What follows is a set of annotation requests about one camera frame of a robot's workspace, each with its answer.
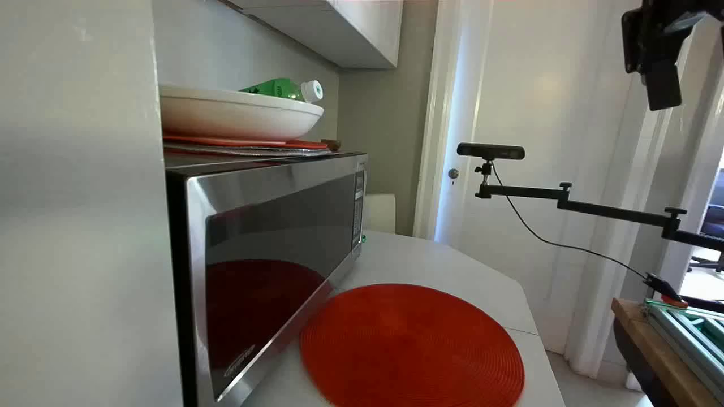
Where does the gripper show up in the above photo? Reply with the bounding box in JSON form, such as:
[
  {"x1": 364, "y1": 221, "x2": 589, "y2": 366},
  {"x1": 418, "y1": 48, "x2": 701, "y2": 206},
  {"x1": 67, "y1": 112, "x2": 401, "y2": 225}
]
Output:
[{"x1": 621, "y1": 0, "x2": 724, "y2": 112}]

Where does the white door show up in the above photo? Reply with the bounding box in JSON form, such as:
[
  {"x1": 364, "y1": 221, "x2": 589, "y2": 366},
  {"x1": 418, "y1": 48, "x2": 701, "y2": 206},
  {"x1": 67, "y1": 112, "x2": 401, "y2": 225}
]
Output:
[{"x1": 434, "y1": 0, "x2": 643, "y2": 356}]

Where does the office chair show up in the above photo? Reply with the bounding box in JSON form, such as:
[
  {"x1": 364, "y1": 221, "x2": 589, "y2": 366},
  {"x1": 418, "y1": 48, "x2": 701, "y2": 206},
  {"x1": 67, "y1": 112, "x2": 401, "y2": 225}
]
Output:
[{"x1": 688, "y1": 168, "x2": 724, "y2": 274}]

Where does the black clamp orange tip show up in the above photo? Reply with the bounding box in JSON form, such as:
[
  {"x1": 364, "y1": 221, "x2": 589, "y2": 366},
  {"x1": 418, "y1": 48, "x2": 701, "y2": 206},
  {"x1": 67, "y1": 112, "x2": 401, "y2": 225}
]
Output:
[{"x1": 644, "y1": 272, "x2": 689, "y2": 309}]

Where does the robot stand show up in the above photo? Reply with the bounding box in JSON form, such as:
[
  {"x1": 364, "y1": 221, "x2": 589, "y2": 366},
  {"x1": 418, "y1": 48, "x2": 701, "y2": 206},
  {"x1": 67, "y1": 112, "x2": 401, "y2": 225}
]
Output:
[{"x1": 610, "y1": 297, "x2": 724, "y2": 407}]

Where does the round red woven placemat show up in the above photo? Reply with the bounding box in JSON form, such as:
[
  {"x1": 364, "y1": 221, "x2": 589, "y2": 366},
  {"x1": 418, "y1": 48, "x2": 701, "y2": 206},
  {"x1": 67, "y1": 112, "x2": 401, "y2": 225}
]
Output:
[{"x1": 299, "y1": 283, "x2": 526, "y2": 407}]

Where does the flat red mat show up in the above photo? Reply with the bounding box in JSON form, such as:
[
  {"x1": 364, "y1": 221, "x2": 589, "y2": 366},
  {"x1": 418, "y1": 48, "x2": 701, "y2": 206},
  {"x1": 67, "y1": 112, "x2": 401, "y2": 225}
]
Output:
[{"x1": 163, "y1": 133, "x2": 329, "y2": 151}]

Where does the green bottle white cap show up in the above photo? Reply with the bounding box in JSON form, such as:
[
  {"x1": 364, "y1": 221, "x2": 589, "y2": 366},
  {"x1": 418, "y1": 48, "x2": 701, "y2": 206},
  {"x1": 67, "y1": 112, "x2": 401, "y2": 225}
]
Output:
[{"x1": 239, "y1": 77, "x2": 325, "y2": 104}]

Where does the stainless steel microwave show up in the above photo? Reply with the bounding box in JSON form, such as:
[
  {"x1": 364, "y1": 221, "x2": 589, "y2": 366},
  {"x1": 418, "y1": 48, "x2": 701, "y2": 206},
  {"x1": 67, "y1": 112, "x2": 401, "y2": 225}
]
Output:
[{"x1": 164, "y1": 151, "x2": 369, "y2": 407}]

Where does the large white bowl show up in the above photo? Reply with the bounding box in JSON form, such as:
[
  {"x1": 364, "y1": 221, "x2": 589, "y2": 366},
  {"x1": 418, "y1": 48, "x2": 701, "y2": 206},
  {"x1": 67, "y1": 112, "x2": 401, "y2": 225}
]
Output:
[{"x1": 159, "y1": 84, "x2": 325, "y2": 142}]

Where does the microwave door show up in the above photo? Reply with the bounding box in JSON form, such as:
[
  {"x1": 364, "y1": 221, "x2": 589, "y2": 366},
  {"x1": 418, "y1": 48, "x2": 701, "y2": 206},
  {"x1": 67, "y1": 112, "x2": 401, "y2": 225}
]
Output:
[{"x1": 186, "y1": 155, "x2": 358, "y2": 405}]

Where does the white refrigerator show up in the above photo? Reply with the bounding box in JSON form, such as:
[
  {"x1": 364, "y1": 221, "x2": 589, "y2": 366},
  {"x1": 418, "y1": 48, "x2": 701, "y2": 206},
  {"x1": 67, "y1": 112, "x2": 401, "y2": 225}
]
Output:
[{"x1": 0, "y1": 0, "x2": 184, "y2": 407}]

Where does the camera on mount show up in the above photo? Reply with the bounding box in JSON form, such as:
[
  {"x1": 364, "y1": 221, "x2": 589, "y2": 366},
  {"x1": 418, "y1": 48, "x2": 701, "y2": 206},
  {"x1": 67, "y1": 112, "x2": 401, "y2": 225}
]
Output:
[{"x1": 456, "y1": 142, "x2": 724, "y2": 253}]

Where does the black cable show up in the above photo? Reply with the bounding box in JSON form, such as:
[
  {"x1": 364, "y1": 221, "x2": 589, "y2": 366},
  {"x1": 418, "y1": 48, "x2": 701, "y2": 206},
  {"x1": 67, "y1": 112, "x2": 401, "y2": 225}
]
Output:
[{"x1": 491, "y1": 163, "x2": 651, "y2": 279}]

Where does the white wall cabinet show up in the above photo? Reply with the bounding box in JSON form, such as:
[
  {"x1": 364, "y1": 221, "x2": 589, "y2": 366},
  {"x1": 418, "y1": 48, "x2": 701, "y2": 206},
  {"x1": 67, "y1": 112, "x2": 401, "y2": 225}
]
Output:
[{"x1": 225, "y1": 0, "x2": 404, "y2": 70}]

